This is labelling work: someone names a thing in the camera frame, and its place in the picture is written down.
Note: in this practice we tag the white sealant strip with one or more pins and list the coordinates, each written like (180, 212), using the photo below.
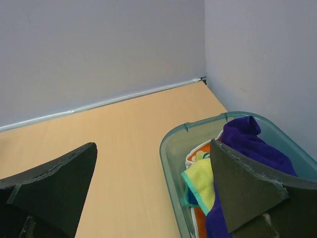
(99, 104)

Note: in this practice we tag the yellow towel teal trim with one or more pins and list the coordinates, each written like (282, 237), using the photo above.
(199, 178)

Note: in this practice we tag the teal plastic bin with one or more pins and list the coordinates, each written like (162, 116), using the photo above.
(180, 141)

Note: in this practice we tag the purple towel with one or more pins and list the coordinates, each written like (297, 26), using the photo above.
(241, 134)

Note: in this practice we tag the blue towel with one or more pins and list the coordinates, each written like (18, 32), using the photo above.
(189, 198)

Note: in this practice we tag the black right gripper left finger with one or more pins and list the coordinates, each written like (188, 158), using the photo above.
(47, 201)

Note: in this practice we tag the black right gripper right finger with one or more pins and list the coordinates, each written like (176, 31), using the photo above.
(261, 202)

